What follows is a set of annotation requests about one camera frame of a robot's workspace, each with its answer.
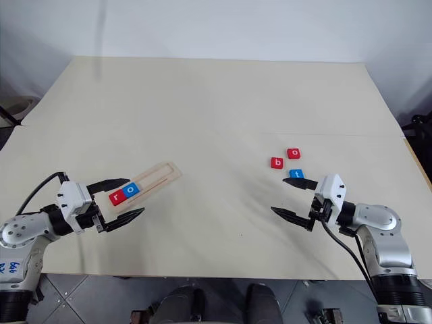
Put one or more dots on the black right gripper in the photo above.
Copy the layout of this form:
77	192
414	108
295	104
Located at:
320	209

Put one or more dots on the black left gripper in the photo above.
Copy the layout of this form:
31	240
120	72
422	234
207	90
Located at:
92	216

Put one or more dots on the red tile letter r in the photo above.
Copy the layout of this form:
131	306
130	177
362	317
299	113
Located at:
116	198

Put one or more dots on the blue tile letter o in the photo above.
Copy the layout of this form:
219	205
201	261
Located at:
131	190

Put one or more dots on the blue tile letter t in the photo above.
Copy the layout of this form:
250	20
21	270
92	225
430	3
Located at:
297	173

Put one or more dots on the red tile letter b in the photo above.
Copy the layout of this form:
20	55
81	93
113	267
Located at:
277	163

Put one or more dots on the red tile letter o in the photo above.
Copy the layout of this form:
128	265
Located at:
293	153

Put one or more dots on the light wooden letter tray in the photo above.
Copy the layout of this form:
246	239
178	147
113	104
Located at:
158	173

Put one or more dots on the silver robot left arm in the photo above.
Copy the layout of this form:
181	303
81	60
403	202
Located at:
20	229

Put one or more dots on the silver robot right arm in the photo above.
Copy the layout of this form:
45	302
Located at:
381	222

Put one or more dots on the dark rounded shape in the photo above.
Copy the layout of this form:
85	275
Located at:
182	305
263	303

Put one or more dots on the beige round background object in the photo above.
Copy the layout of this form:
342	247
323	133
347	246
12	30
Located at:
20	104

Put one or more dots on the black stand leg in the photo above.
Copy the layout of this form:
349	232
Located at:
8	116

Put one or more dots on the black chair base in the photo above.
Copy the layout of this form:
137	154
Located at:
418	123

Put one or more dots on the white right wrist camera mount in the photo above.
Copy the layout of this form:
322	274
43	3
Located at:
332	189

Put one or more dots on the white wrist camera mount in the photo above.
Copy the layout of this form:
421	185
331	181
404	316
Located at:
71	197
332	189

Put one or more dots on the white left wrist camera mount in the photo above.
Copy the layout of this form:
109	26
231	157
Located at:
71	197

